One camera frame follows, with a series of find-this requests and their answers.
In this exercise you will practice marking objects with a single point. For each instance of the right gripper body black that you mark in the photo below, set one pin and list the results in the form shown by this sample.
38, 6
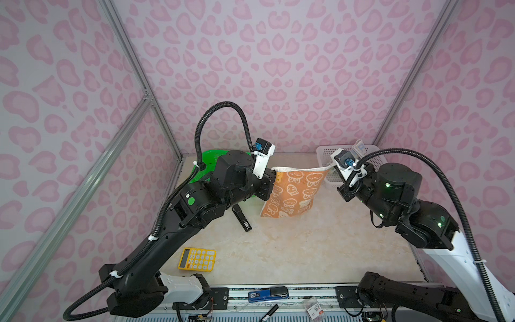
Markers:
363, 189

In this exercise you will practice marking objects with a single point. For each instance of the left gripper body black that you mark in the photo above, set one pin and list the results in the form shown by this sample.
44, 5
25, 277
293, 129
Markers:
262, 190

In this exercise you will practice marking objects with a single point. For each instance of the cream orange patterned towel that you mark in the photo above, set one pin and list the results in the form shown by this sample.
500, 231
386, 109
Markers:
294, 191

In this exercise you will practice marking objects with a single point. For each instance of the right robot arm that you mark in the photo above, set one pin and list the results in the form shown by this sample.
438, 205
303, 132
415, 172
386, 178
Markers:
391, 193

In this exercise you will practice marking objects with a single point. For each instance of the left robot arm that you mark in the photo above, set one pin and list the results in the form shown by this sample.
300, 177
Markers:
139, 287

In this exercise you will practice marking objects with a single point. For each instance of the black marker device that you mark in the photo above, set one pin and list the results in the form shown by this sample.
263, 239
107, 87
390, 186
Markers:
237, 211

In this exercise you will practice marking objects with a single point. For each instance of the white blue lettered towel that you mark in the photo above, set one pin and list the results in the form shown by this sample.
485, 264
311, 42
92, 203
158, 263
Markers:
359, 149

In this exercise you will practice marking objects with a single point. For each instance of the white plastic basket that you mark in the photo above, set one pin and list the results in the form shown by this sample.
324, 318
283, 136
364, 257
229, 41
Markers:
324, 159

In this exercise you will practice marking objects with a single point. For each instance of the green plastic basket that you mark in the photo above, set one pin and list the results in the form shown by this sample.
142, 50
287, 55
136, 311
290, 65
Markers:
207, 161

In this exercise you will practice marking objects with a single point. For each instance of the yellow calculator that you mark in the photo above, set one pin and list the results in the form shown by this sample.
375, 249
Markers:
197, 259

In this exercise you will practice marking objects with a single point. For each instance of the blue stapler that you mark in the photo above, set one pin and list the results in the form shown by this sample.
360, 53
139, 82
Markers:
276, 293

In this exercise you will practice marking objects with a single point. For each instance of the black pen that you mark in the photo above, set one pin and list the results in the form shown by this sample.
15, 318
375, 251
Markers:
269, 314

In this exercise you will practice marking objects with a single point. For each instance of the small plastic bag red label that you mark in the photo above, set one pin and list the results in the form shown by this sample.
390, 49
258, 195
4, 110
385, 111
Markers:
314, 310

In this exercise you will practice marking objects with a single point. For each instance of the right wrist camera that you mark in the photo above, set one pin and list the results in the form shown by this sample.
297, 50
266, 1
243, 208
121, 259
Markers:
345, 162

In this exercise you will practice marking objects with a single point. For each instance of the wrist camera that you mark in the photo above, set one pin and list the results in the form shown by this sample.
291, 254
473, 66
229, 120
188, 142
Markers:
262, 150
345, 162

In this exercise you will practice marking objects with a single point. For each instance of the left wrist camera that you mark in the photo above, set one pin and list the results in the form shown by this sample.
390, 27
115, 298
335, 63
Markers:
262, 150

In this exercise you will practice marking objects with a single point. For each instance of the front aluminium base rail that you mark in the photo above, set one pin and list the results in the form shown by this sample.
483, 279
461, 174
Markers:
230, 303

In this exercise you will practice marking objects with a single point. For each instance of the aluminium frame rail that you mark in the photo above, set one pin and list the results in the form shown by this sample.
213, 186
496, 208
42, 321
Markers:
86, 154

